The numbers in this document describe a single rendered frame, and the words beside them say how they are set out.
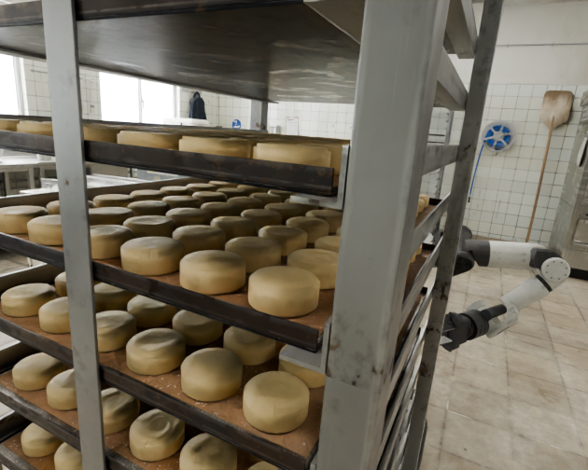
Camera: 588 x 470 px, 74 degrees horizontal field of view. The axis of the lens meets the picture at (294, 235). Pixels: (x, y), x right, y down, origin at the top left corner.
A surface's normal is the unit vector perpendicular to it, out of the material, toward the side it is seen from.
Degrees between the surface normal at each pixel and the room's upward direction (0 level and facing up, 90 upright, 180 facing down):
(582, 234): 91
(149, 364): 90
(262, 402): 0
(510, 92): 90
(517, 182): 90
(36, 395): 0
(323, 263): 0
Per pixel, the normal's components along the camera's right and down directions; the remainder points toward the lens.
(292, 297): 0.21, 0.27
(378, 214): -0.45, 0.20
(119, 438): 0.07, -0.96
